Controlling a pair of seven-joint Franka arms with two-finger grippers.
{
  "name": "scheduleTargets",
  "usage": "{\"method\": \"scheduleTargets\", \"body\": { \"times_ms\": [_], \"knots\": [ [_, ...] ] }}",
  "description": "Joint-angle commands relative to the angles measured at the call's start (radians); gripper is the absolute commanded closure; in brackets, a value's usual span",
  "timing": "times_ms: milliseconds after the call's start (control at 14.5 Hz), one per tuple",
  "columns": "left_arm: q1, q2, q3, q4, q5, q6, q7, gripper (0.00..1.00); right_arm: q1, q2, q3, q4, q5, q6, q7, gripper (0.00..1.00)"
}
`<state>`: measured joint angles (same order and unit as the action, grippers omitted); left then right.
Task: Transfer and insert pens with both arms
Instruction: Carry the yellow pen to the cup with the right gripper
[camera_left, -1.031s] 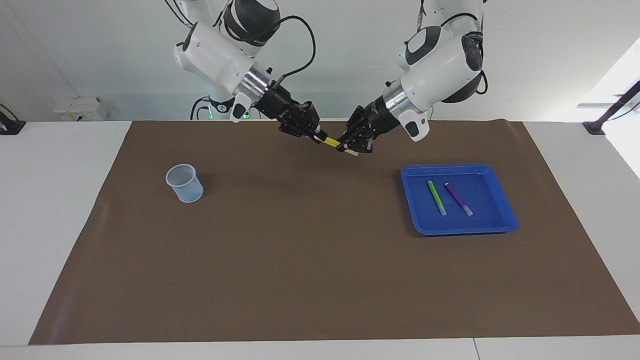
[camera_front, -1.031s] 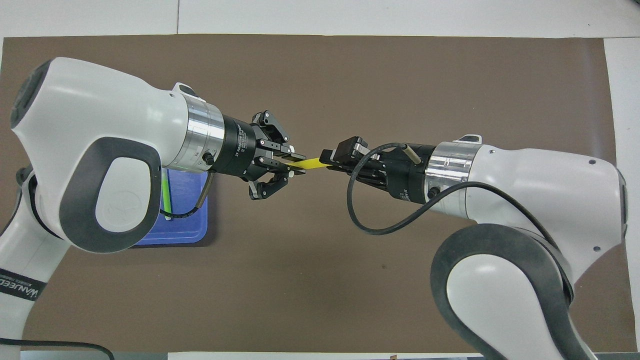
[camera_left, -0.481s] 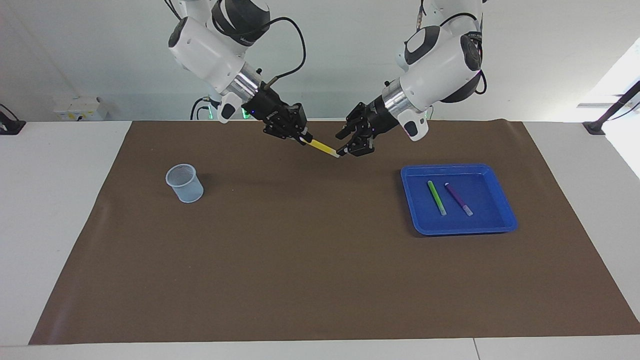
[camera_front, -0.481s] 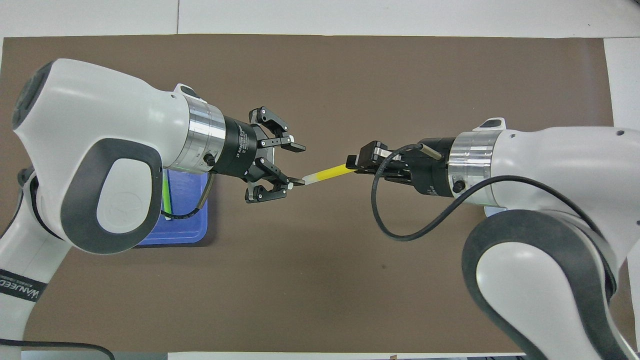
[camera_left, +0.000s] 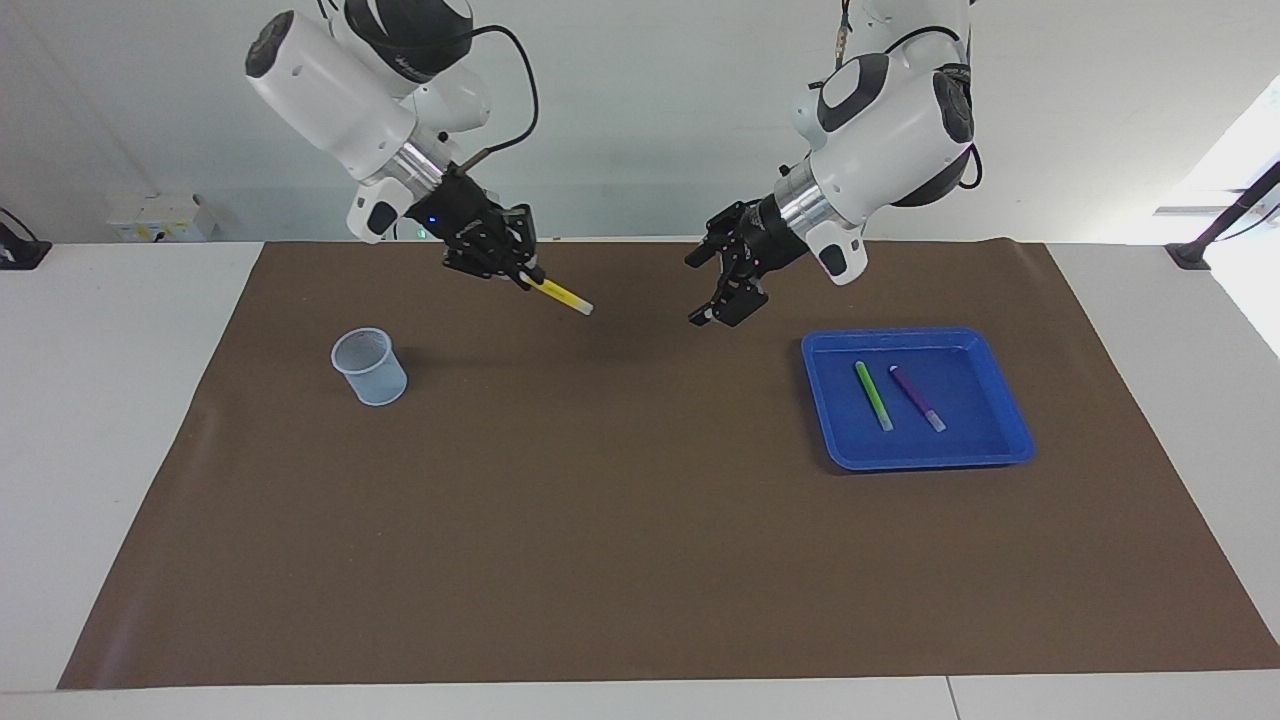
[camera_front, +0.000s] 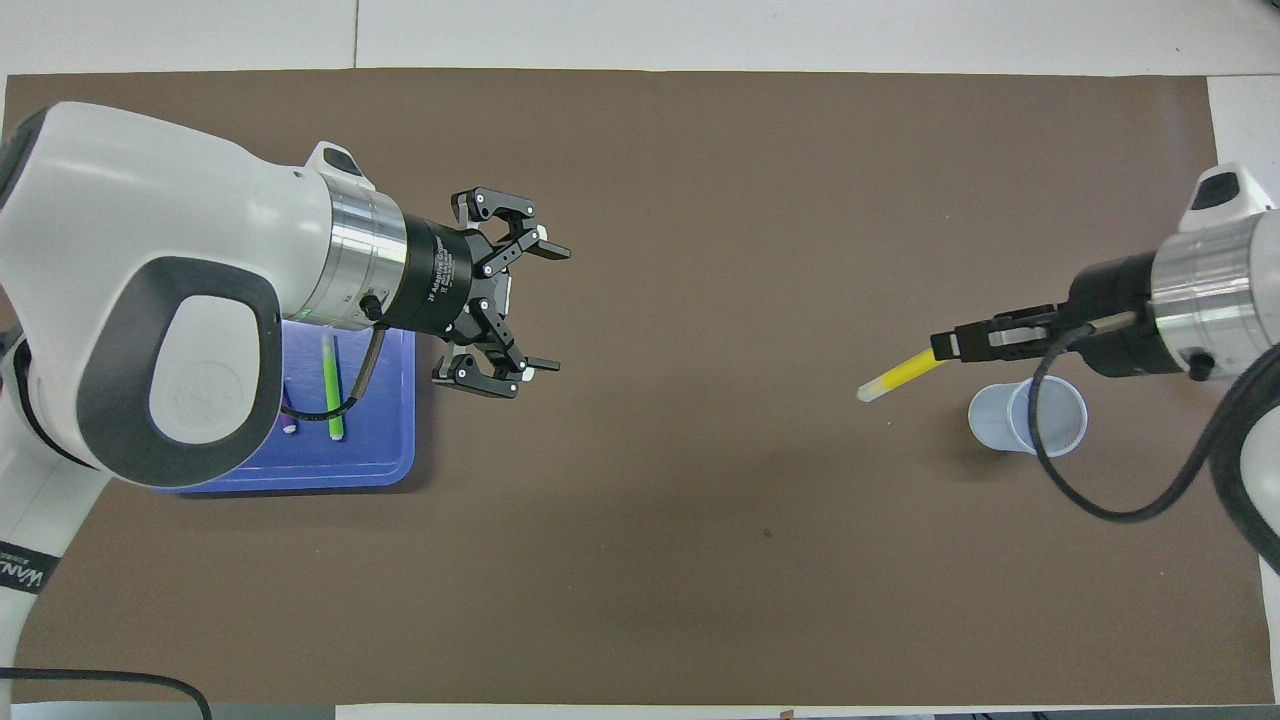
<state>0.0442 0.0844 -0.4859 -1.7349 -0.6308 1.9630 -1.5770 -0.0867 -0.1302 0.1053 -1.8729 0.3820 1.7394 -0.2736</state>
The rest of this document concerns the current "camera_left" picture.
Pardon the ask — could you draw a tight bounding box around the purple marker pen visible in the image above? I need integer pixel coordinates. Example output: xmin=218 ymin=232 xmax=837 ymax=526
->
xmin=888 ymin=365 xmax=948 ymax=434

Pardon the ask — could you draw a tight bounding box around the brown table mat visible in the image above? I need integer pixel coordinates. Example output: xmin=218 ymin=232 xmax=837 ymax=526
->
xmin=57 ymin=240 xmax=1280 ymax=691

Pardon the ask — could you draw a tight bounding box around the yellow marker pen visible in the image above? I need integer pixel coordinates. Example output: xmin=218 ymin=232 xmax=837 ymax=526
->
xmin=522 ymin=276 xmax=595 ymax=317

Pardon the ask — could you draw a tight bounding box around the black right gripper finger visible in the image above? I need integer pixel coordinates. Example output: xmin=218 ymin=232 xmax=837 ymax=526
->
xmin=503 ymin=204 xmax=547 ymax=292
xmin=443 ymin=244 xmax=527 ymax=288

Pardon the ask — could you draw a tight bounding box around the green marker pen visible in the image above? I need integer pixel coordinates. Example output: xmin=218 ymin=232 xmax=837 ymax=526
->
xmin=853 ymin=360 xmax=895 ymax=433

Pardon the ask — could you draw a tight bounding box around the translucent plastic cup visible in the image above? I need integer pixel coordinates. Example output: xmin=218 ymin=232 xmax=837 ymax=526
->
xmin=331 ymin=327 xmax=409 ymax=408

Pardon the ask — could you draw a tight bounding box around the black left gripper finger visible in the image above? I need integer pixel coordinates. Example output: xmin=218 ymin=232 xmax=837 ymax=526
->
xmin=685 ymin=200 xmax=747 ymax=271
xmin=688 ymin=268 xmax=769 ymax=328

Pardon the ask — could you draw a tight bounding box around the white wall socket box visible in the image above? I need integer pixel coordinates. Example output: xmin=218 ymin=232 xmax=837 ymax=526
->
xmin=105 ymin=192 xmax=217 ymax=244

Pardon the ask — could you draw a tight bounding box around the blue plastic tray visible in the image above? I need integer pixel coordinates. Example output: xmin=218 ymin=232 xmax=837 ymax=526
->
xmin=801 ymin=327 xmax=1037 ymax=473

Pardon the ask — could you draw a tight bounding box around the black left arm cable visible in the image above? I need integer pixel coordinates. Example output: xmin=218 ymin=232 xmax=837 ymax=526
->
xmin=828 ymin=0 xmax=989 ymax=193

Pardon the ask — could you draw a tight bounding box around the black table clamp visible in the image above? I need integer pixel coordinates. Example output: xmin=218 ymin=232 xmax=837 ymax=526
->
xmin=0 ymin=206 xmax=53 ymax=272

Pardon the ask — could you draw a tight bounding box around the black camera stand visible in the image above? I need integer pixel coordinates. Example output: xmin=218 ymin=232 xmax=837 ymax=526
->
xmin=1164 ymin=160 xmax=1280 ymax=272

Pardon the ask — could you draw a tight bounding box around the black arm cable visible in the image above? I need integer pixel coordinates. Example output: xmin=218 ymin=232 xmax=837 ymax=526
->
xmin=828 ymin=0 xmax=989 ymax=193
xmin=440 ymin=24 xmax=542 ymax=173

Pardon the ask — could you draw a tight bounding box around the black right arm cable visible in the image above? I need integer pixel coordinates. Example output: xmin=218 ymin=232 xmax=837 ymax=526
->
xmin=440 ymin=24 xmax=542 ymax=173

